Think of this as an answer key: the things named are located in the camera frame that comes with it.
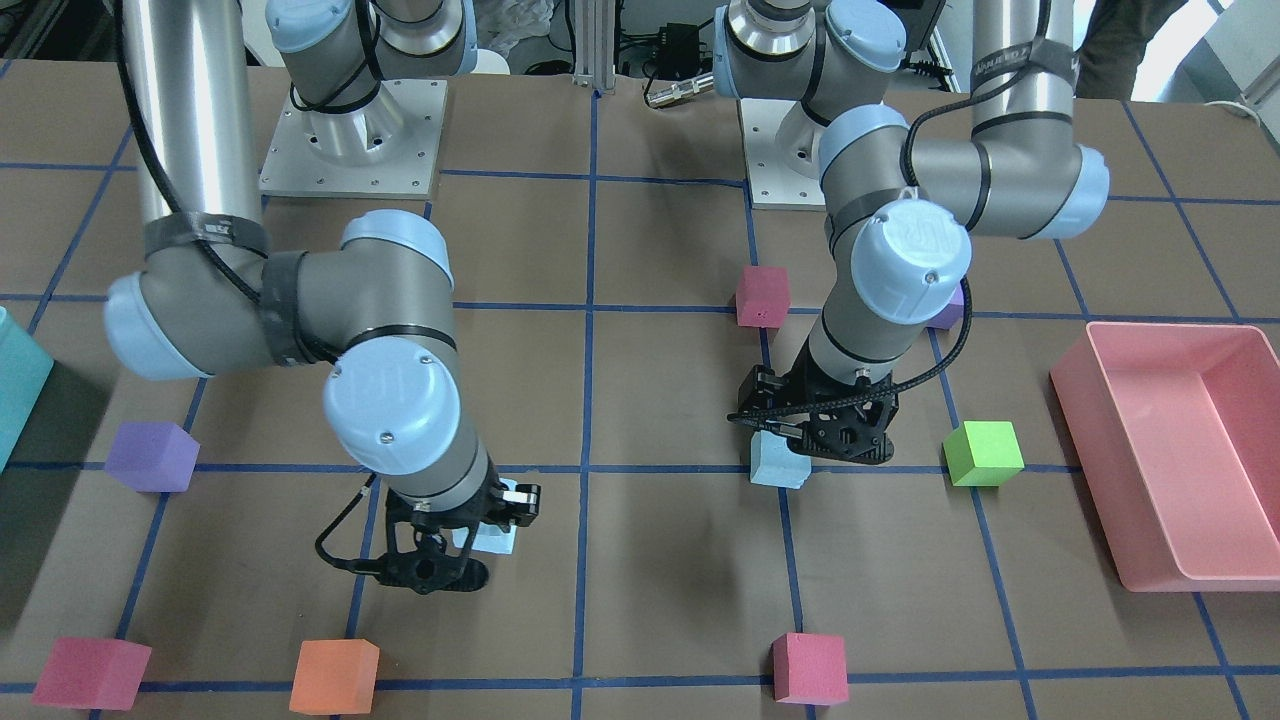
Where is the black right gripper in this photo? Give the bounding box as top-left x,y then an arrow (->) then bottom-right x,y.
440,470 -> 541,530

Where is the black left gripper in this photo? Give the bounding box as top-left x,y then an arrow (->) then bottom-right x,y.
737,345 -> 831,427

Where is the light blue block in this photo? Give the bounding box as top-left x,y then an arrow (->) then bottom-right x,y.
451,523 -> 518,555
749,430 -> 813,489

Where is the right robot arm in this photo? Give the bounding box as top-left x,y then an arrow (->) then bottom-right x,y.
104,1 -> 539,528

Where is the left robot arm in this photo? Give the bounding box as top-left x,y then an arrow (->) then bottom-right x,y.
713,1 -> 1110,430

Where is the purple block near pink tray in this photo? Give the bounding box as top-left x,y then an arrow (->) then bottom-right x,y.
925,286 -> 966,331

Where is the green block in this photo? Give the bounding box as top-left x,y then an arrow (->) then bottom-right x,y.
942,420 -> 1025,487

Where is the orange block far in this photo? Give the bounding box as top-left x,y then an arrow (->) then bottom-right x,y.
289,639 -> 380,716

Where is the purple block near teal tray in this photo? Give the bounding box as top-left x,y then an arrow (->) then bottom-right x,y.
104,421 -> 201,493

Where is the pink tray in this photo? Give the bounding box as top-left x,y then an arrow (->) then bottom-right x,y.
1051,322 -> 1279,592

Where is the teal tray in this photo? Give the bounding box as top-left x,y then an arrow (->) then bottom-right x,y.
1,307 -> 54,470

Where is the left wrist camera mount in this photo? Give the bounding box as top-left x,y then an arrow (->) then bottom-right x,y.
786,368 -> 899,465

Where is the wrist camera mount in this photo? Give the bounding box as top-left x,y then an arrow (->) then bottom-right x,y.
786,368 -> 899,465
372,493 -> 490,594

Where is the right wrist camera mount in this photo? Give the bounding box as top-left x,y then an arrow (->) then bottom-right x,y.
372,493 -> 490,594

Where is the aluminium frame post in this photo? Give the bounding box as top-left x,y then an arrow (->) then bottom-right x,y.
571,0 -> 617,95

